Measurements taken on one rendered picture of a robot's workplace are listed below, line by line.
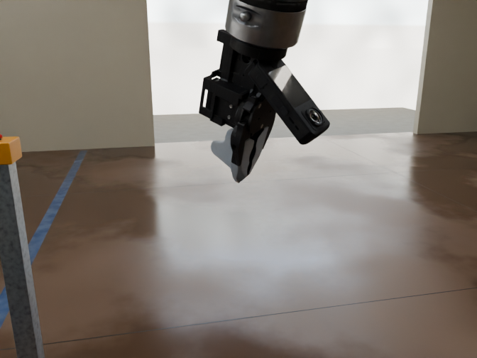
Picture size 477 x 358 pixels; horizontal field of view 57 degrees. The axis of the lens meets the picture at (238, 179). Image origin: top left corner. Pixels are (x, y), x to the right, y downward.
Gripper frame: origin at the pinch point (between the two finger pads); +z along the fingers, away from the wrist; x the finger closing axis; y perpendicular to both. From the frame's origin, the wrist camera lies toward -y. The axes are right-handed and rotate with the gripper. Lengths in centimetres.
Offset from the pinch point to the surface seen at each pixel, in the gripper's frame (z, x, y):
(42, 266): 205, -69, 164
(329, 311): 154, -126, -9
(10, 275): 106, -11, 93
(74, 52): 219, -333, 453
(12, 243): 94, -15, 95
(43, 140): 334, -272, 451
